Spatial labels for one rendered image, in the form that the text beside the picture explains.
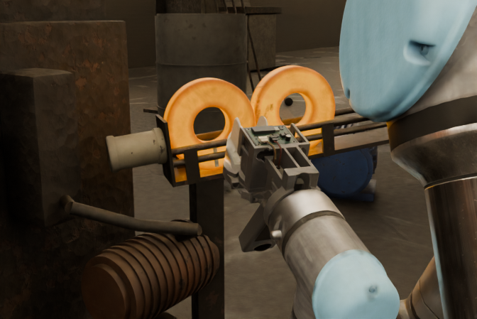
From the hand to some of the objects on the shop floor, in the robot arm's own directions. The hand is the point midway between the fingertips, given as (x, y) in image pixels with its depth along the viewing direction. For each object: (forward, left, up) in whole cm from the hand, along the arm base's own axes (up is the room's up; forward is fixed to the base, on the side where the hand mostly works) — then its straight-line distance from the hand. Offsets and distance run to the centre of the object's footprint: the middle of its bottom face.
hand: (238, 140), depth 78 cm
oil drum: (+166, -237, -52) cm, 294 cm away
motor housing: (+18, -5, -71) cm, 73 cm away
